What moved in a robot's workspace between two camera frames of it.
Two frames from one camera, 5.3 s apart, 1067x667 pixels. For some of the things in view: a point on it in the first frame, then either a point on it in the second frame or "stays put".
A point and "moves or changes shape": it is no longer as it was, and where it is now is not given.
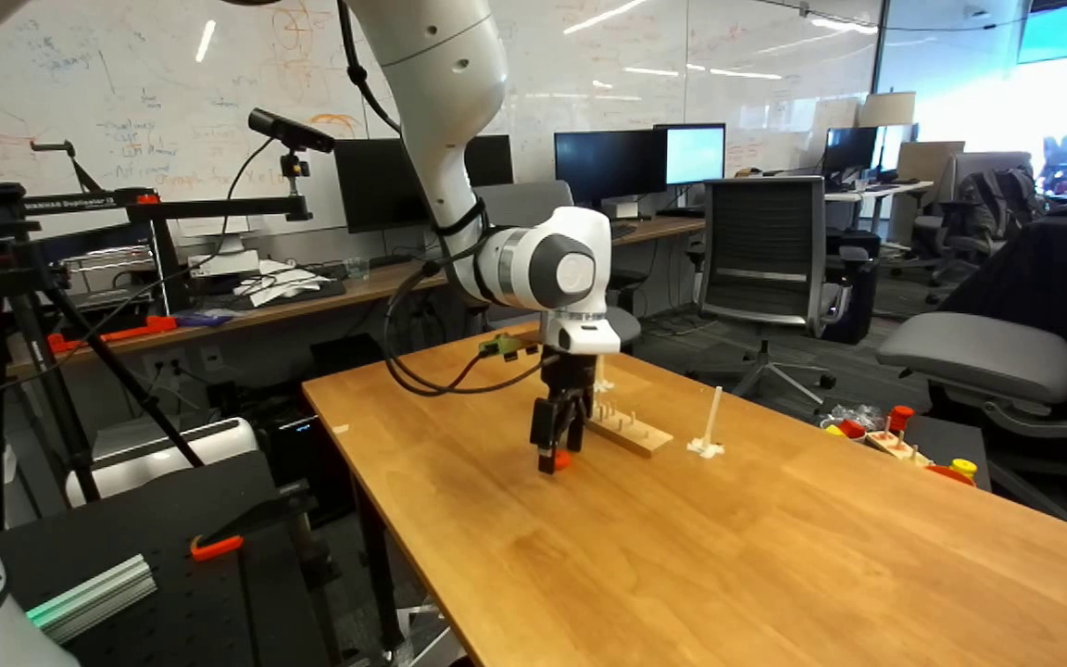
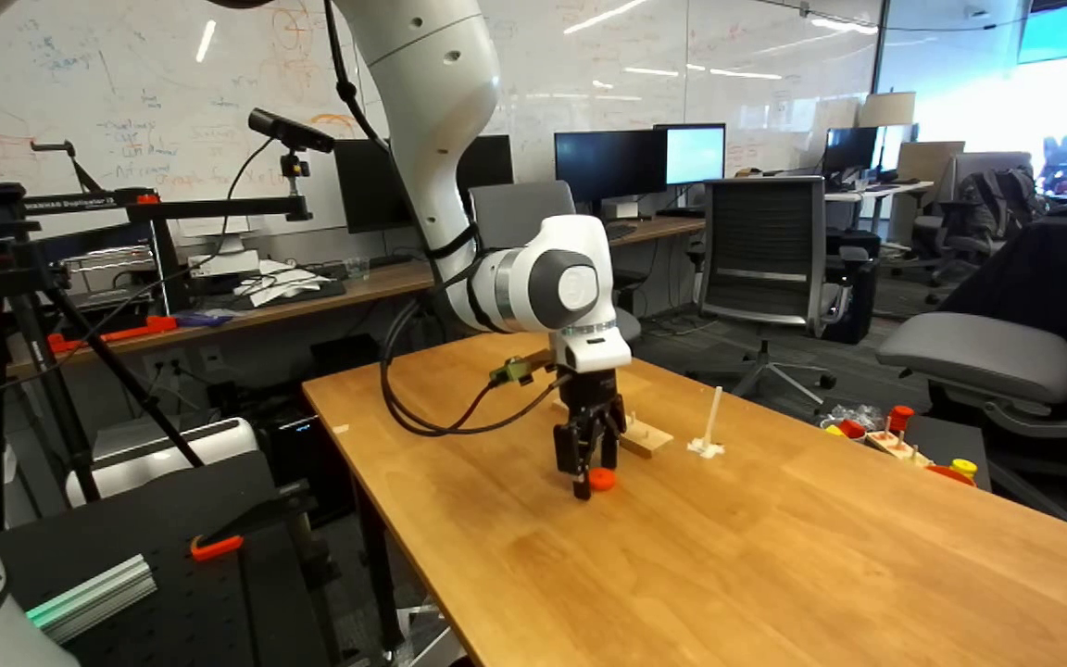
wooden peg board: x=633 y=430 stays put
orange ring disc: x=565 y=461 moves or changes shape
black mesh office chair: x=761 y=264 stays put
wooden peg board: x=708 y=445 stays put
